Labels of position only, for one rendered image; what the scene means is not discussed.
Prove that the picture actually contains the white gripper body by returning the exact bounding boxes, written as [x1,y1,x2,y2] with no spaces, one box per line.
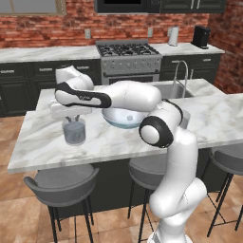
[47,101,94,121]

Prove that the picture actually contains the glass of water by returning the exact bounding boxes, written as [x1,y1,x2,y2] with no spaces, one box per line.
[62,117,87,147]

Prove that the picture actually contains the clear glass ice bowl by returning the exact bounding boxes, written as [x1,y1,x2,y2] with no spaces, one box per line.
[101,107,150,130]

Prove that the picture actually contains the long dark base cupboard run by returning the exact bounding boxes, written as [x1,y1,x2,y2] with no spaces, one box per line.
[0,59,103,119]

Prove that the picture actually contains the grey bar stool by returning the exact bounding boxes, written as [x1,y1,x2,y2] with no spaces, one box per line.
[23,163,101,243]
[126,154,169,243]
[201,143,243,238]

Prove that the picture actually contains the dark kitchen island base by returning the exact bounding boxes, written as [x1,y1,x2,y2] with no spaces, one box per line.
[55,147,229,220]

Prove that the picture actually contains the steel gas stove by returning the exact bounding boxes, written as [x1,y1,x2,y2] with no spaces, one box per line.
[95,39,163,86]

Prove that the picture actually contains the steel sink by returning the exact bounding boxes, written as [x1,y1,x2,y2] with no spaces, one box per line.
[154,82,195,101]

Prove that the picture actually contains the steel curved tap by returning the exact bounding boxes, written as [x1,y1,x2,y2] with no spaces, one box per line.
[172,59,195,90]

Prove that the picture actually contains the black microwave oven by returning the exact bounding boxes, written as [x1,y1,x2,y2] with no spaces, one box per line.
[94,0,161,14]

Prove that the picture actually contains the white paper towel roll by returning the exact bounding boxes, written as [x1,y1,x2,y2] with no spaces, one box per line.
[168,26,180,47]

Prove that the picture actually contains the short dark base cupboard run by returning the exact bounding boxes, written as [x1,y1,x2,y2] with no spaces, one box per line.
[159,53,223,85]

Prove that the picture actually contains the black coffee machine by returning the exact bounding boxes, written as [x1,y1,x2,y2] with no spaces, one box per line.
[191,25,212,50]

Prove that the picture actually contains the window with pale frame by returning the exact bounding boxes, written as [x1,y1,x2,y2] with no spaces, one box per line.
[0,0,67,16]

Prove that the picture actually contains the dark wall cupboards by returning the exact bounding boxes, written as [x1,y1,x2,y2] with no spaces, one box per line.
[159,0,228,14]

